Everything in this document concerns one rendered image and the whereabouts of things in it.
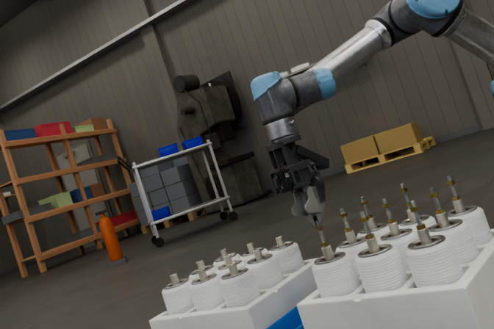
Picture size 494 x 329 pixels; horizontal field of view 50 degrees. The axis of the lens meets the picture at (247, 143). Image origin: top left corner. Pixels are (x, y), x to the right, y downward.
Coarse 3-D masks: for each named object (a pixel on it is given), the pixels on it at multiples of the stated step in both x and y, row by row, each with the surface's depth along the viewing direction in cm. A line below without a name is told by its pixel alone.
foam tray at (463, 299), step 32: (480, 256) 109; (416, 288) 103; (448, 288) 97; (480, 288) 100; (320, 320) 116; (352, 320) 110; (384, 320) 106; (416, 320) 101; (448, 320) 97; (480, 320) 95
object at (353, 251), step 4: (360, 244) 126; (364, 244) 126; (340, 248) 128; (344, 248) 127; (348, 248) 126; (352, 248) 125; (356, 248) 125; (360, 248) 125; (364, 248) 125; (348, 252) 125; (352, 252) 125; (356, 252) 125; (352, 256) 125; (356, 256) 125; (352, 260) 125; (356, 268) 125
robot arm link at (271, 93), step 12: (276, 72) 120; (252, 84) 120; (264, 84) 118; (276, 84) 118; (288, 84) 119; (264, 96) 118; (276, 96) 118; (288, 96) 119; (264, 108) 118; (276, 108) 117; (288, 108) 119; (264, 120) 119; (276, 120) 125
